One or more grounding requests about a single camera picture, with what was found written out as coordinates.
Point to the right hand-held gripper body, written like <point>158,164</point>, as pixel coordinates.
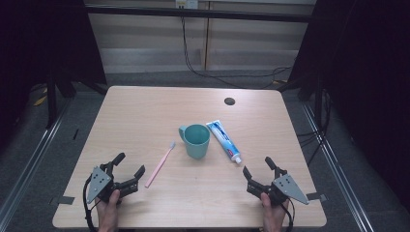
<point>288,187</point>

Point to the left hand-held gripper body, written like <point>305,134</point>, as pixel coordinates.
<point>99,182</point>

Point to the pink toothbrush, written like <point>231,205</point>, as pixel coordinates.
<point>159,166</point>

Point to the blue white toothpaste tube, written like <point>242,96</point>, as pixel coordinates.
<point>224,139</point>

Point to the teal cup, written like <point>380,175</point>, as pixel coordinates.
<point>196,146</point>

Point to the person's left hand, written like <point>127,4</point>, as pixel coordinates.
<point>108,214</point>

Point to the person's right hand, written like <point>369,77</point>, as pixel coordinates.
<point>274,217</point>

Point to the grey tape piece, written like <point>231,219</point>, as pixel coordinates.
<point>63,200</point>
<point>316,196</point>

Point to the dark round table grommet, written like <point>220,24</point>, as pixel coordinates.
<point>229,101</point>

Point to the black metal stand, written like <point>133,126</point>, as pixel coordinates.
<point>51,103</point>
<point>319,103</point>

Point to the dark curtain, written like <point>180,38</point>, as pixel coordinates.
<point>367,80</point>
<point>38,42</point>

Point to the black horizontal bar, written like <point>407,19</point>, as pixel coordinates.
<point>199,14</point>

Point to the metal floor rail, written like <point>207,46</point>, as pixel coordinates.
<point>338,174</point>
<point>32,161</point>

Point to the white wall outlet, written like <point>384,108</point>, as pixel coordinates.
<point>187,3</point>

